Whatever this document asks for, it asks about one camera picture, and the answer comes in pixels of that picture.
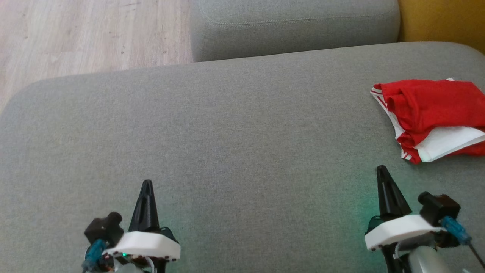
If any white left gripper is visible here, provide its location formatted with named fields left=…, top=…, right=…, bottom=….
left=102, top=180, right=181, bottom=273

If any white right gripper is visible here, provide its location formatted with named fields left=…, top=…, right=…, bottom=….
left=364, top=165, right=447, bottom=251

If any red number 23 jersey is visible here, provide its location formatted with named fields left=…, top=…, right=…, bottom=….
left=371, top=78, right=485, bottom=164

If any grey fabric sofa seat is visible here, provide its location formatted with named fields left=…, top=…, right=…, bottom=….
left=0, top=42, right=485, bottom=273

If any yellow upholstered furniture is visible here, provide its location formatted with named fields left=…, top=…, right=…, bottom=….
left=398, top=0, right=485, bottom=55

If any grey sofa cushion block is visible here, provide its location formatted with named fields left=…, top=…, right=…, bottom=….
left=189, top=0, right=401, bottom=63

